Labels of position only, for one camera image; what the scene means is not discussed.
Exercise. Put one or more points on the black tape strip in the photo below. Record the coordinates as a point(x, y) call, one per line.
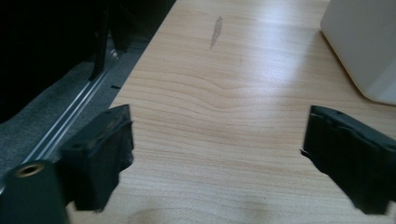
point(115, 87)

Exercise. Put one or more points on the white plastic storage box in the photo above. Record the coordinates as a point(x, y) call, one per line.
point(364, 46)

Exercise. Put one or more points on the metal floor rail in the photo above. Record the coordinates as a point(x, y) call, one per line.
point(77, 98)

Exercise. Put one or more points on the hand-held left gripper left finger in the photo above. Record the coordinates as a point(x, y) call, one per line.
point(93, 161)

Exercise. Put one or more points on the black stand post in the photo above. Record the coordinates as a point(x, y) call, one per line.
point(100, 53)

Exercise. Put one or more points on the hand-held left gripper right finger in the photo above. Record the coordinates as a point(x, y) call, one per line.
point(348, 155)

